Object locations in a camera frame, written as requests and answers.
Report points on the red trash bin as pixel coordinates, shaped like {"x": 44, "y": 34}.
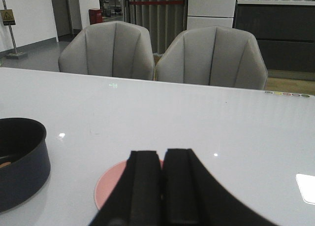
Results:
{"x": 95, "y": 16}

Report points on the right grey chair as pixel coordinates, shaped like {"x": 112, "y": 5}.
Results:
{"x": 214, "y": 56}

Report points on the dark blue saucepan purple handle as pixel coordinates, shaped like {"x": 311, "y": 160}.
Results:
{"x": 22, "y": 141}

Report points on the white cabinet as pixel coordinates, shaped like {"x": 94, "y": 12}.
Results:
{"x": 204, "y": 13}

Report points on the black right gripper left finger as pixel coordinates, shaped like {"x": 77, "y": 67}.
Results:
{"x": 136, "y": 198}

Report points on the yellow caution sign stand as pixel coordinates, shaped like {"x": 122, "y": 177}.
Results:
{"x": 8, "y": 20}

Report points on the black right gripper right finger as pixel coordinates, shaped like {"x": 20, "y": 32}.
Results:
{"x": 193, "y": 197}

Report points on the dark grey counter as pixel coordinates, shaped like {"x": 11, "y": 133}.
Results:
{"x": 285, "y": 32}

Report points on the red barrier belt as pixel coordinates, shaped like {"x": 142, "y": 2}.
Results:
{"x": 173, "y": 2}

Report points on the left grey chair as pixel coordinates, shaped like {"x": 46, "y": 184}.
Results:
{"x": 114, "y": 49}

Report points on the pink bowl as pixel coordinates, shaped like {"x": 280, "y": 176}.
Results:
{"x": 108, "y": 181}

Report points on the grey chair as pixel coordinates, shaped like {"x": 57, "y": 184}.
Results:
{"x": 214, "y": 56}
{"x": 114, "y": 49}

